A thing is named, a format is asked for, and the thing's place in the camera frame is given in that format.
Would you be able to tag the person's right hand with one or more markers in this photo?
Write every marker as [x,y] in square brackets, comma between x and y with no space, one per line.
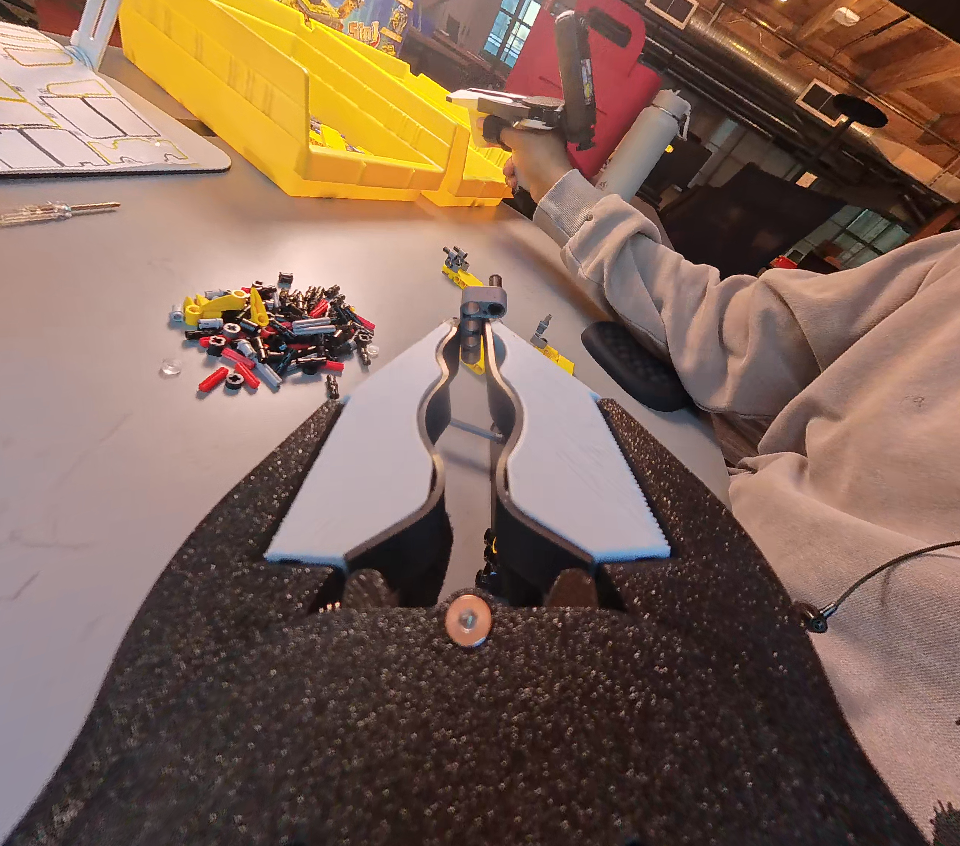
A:
[536,163]

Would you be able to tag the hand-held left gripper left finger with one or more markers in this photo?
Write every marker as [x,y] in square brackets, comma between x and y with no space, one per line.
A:
[360,471]

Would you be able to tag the white printed mat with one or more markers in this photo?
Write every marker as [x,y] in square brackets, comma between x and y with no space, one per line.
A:
[90,141]

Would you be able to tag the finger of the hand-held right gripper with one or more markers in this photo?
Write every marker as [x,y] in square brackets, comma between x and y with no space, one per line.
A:
[487,100]

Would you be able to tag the yellow plastic bin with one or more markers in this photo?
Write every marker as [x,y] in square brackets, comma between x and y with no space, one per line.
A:
[225,81]
[480,178]

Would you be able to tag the grey building connector piece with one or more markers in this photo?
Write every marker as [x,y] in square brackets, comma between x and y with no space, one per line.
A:
[480,310]

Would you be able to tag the thin grey axle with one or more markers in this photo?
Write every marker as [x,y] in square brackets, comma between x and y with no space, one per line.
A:
[476,430]

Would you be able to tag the black armrest pad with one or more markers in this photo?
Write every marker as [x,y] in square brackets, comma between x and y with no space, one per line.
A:
[637,366]

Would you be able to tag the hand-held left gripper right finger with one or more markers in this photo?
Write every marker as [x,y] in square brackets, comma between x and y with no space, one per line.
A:
[577,471]

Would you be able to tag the person's right forearm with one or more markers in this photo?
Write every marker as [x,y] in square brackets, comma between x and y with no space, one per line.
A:
[645,291]

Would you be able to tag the pile of small building parts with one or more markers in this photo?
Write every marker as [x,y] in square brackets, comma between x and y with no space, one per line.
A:
[285,336]

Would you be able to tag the red felt bag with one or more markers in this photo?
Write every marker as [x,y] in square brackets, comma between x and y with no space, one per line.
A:
[622,73]

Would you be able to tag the clear round stud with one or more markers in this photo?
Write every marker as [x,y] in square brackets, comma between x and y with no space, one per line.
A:
[171,368]

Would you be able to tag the person's beige sweatshirt torso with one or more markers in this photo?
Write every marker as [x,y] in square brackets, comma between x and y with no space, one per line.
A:
[862,448]

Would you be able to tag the heap of mixed building parts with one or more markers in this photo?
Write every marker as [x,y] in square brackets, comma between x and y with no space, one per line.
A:
[334,141]

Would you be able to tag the small yellow pinned assembly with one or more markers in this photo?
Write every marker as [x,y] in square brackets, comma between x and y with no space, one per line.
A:
[461,272]
[555,355]

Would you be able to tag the grey desk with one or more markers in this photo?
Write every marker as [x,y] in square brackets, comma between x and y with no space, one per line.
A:
[112,448]

